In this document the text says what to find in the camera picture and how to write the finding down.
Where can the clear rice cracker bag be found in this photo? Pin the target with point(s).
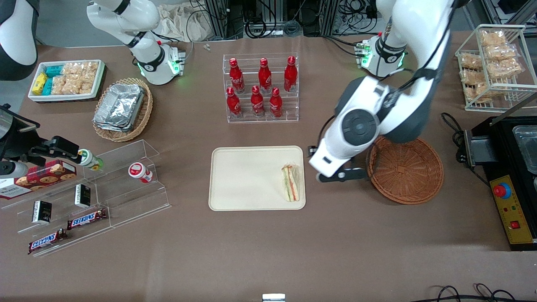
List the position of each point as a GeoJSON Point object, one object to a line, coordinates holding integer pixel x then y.
{"type": "Point", "coordinates": [58, 85]}
{"type": "Point", "coordinates": [72, 69]}
{"type": "Point", "coordinates": [90, 69]}
{"type": "Point", "coordinates": [88, 85]}
{"type": "Point", "coordinates": [71, 85]}

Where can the red tartan cookie box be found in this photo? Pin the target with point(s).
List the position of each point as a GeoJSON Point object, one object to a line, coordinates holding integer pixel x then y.
{"type": "Point", "coordinates": [46, 176]}

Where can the green-capped small drink bottle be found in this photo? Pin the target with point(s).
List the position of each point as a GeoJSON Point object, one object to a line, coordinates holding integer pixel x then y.
{"type": "Point", "coordinates": [89, 159]}

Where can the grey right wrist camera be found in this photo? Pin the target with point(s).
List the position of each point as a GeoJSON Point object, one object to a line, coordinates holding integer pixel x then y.
{"type": "Point", "coordinates": [12, 168]}

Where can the Snickers chocolate bar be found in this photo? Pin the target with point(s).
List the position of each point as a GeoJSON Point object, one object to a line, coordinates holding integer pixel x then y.
{"type": "Point", "coordinates": [86, 219]}
{"type": "Point", "coordinates": [46, 241]}

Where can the yellow emergency stop box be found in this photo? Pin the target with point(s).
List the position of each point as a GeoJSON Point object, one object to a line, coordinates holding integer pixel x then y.
{"type": "Point", "coordinates": [509, 209]}

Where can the small black box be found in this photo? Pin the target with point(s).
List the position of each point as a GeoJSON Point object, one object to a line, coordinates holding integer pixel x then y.
{"type": "Point", "coordinates": [42, 212]}
{"type": "Point", "coordinates": [82, 196]}

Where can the beige crumpled cloth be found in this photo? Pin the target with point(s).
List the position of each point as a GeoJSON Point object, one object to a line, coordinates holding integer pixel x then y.
{"type": "Point", "coordinates": [180, 21]}

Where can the grey metal bar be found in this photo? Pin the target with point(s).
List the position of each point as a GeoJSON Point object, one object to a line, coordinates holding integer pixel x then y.
{"type": "Point", "coordinates": [514, 111]}

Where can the white rectangular snack tray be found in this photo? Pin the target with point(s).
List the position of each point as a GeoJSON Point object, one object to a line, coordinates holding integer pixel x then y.
{"type": "Point", "coordinates": [63, 97]}

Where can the aluminium foil container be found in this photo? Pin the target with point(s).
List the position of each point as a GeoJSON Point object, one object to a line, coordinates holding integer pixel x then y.
{"type": "Point", "coordinates": [119, 107]}

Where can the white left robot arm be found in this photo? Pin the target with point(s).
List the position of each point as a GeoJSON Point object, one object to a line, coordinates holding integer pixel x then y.
{"type": "Point", "coordinates": [361, 126]}

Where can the aluminium frame post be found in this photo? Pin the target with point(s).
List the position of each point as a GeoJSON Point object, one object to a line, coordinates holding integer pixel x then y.
{"type": "Point", "coordinates": [337, 14]}
{"type": "Point", "coordinates": [218, 16]}

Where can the clear fried snack bag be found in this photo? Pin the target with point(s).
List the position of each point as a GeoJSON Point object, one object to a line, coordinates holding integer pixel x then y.
{"type": "Point", "coordinates": [500, 52]}
{"type": "Point", "coordinates": [472, 76]}
{"type": "Point", "coordinates": [482, 91]}
{"type": "Point", "coordinates": [505, 68]}
{"type": "Point", "coordinates": [471, 62]}
{"type": "Point", "coordinates": [493, 37]}

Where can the light wicker basket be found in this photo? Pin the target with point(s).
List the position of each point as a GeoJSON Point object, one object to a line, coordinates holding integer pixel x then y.
{"type": "Point", "coordinates": [142, 113]}

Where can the teal snack packet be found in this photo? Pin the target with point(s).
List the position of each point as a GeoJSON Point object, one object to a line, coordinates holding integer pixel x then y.
{"type": "Point", "coordinates": [54, 70]}
{"type": "Point", "coordinates": [47, 87]}

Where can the silver metal bracket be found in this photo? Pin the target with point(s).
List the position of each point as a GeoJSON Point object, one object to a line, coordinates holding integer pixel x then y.
{"type": "Point", "coordinates": [273, 298]}

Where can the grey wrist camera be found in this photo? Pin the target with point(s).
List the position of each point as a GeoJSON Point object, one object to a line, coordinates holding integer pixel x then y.
{"type": "Point", "coordinates": [12, 168]}
{"type": "Point", "coordinates": [352, 174]}

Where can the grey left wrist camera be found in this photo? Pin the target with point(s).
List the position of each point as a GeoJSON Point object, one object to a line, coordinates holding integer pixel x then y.
{"type": "Point", "coordinates": [352, 174]}

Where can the triangle sandwich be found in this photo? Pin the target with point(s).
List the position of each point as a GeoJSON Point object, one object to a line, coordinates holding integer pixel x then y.
{"type": "Point", "coordinates": [291, 184]}

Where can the clear acrylic step shelf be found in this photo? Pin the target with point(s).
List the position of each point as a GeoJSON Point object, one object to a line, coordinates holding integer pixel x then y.
{"type": "Point", "coordinates": [126, 197]}

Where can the clear plastic container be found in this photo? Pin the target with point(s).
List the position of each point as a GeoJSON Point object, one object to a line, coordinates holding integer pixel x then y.
{"type": "Point", "coordinates": [526, 149]}

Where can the red cola bottle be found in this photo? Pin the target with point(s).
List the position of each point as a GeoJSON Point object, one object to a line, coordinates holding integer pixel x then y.
{"type": "Point", "coordinates": [290, 75]}
{"type": "Point", "coordinates": [264, 77]}
{"type": "Point", "coordinates": [275, 105]}
{"type": "Point", "coordinates": [236, 77]}
{"type": "Point", "coordinates": [257, 102]}
{"type": "Point", "coordinates": [233, 105]}

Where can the yellow snack packet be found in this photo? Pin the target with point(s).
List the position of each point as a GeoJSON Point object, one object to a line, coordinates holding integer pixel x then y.
{"type": "Point", "coordinates": [40, 84]}

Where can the beige plastic tray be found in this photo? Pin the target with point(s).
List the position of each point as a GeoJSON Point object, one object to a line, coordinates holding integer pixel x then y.
{"type": "Point", "coordinates": [247, 178]}

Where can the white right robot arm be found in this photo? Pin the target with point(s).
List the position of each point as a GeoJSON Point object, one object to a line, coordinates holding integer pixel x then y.
{"type": "Point", "coordinates": [147, 54]}

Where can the red-capped small drink bottle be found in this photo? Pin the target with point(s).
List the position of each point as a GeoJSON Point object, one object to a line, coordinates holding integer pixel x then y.
{"type": "Point", "coordinates": [139, 172]}

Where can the clear acrylic bottle rack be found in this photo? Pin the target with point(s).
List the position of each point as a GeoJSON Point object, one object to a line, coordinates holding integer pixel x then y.
{"type": "Point", "coordinates": [289, 109]}

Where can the brown wicker basket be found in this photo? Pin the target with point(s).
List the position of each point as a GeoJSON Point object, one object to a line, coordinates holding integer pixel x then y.
{"type": "Point", "coordinates": [405, 176]}

